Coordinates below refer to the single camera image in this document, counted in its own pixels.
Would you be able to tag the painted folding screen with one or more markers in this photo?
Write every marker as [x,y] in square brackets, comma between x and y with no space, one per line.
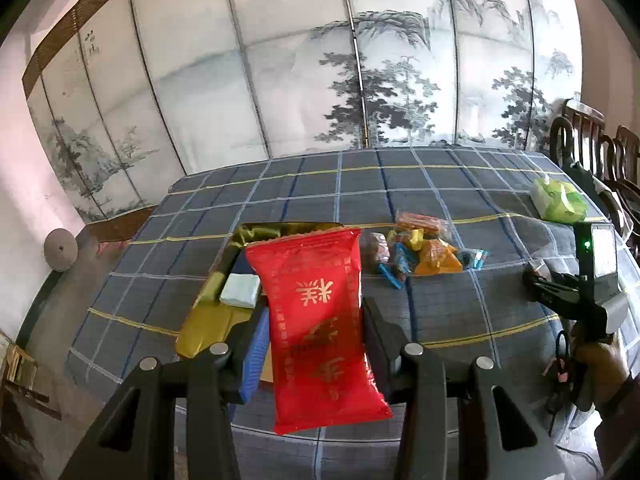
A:
[300,60]

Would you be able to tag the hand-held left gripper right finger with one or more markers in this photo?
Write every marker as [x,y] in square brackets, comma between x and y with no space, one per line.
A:
[380,340]

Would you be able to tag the orange snack packet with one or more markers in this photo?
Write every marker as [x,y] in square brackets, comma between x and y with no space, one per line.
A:
[437,260]

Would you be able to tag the blue candy wrapper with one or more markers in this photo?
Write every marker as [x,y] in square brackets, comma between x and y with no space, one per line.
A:
[395,272]

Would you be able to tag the clear peanut packet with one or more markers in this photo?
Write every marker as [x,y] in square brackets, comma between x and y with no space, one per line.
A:
[420,221]

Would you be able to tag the pale green small packet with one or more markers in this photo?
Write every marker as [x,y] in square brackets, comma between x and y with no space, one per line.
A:
[240,290]

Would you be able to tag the plaid tablecloth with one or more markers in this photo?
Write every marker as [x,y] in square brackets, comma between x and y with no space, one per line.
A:
[450,320]

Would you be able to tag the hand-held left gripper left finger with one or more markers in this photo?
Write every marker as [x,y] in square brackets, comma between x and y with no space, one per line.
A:
[255,360]

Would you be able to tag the green tissue pack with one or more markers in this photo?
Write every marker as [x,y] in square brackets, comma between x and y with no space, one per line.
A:
[557,200]

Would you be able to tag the clear light blue snack packet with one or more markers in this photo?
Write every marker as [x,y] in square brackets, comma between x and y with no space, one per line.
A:
[472,258]

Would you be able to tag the red snack packet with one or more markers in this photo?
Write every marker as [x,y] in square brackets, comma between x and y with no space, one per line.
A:
[315,320]

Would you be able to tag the small wooden chair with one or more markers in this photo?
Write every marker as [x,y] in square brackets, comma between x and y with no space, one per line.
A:
[20,372]

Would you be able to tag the round stone disc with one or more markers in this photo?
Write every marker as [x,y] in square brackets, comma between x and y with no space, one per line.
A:
[60,250]

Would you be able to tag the dark wooden chair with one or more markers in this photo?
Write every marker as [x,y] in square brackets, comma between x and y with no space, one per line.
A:
[575,130]
[625,170]

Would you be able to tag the gold tin box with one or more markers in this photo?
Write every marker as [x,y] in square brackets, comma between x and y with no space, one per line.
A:
[215,325]

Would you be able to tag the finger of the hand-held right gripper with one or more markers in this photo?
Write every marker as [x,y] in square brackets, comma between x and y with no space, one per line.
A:
[540,282]

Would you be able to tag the yellow candy packet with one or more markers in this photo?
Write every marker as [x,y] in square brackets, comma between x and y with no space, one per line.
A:
[412,239]

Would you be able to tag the person's right hand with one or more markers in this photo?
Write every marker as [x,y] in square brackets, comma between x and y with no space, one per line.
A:
[607,365]

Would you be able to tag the brown wrapped cake packet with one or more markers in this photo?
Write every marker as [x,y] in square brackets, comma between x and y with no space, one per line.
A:
[375,252]

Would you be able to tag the navy blue box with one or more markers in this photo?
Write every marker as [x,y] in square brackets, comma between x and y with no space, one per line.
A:
[242,264]

